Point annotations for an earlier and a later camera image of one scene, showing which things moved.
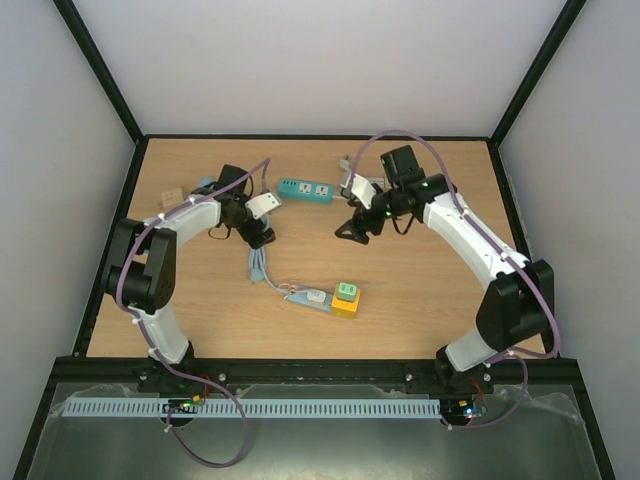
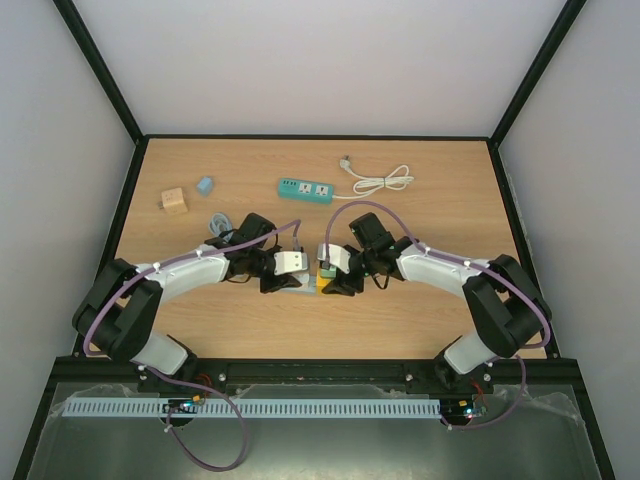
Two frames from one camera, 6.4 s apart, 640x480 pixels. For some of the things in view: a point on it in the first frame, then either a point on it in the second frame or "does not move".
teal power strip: [304, 190] does not move
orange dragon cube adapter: [172, 197] does not move
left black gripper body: [247, 232] to [256, 256]
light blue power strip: [298, 294] to [308, 285]
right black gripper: [363, 220] to [350, 277]
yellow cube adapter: [345, 308] to [320, 284]
